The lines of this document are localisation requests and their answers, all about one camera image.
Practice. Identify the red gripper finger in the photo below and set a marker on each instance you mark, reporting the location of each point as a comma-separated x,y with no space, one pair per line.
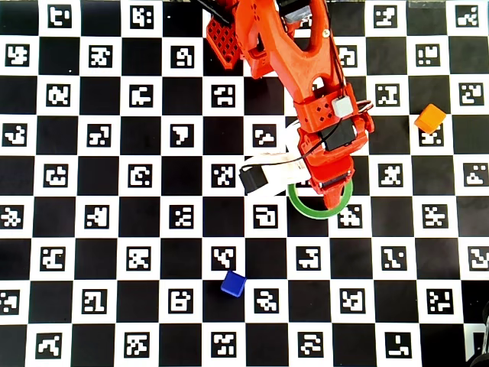
332,195

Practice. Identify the orange cube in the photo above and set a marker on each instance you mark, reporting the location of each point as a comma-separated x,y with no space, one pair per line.
430,118

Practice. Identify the blue cube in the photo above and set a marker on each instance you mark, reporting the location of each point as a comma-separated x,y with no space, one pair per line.
233,283

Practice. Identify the red robot arm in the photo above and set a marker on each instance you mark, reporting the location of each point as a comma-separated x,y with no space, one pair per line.
290,57

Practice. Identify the red robot base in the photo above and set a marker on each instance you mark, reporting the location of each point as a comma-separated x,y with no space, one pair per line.
223,40

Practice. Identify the small grey square block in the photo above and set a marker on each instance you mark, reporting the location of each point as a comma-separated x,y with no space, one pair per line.
342,106

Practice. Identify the black white marker checkerboard mat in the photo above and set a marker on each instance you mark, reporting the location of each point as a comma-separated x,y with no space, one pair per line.
114,229

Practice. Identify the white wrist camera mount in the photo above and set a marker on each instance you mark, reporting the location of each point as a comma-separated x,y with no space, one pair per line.
286,174

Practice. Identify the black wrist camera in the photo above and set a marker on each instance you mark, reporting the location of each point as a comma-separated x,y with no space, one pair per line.
254,181

